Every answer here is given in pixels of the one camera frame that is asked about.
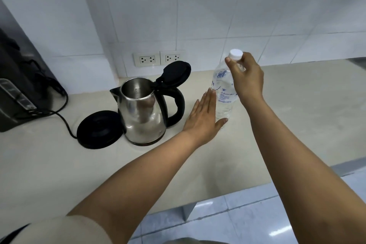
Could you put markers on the person's left hand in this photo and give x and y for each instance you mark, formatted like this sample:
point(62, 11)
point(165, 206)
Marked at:
point(201, 122)

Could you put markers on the white wall socket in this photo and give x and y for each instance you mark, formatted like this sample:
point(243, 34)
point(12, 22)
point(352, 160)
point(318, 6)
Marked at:
point(147, 59)
point(172, 58)

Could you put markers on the person's right forearm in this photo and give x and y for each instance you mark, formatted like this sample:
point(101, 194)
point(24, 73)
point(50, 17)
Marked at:
point(297, 166)

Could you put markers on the stainless steel electric kettle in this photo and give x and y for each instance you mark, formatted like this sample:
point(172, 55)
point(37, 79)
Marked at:
point(143, 112)

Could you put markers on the white bottle cap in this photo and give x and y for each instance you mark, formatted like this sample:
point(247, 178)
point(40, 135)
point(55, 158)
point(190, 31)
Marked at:
point(236, 53)

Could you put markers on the clear plastic water bottle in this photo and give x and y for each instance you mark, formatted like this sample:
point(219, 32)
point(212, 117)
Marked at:
point(224, 100)

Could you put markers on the black round kettle base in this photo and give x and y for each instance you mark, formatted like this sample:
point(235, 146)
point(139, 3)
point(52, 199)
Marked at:
point(97, 129)

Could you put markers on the person's left forearm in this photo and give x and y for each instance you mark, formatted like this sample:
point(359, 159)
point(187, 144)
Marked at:
point(134, 178)

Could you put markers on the black countertop appliance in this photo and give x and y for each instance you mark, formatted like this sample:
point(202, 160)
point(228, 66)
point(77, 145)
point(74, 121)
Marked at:
point(17, 95)

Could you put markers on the person's left thumb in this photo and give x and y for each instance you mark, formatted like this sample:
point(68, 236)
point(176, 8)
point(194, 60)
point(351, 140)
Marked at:
point(222, 123)

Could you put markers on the person's right thumb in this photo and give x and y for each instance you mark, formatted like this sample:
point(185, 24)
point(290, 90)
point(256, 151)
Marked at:
point(230, 65)

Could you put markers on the person's right hand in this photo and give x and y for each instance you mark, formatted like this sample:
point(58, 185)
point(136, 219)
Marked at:
point(248, 79)

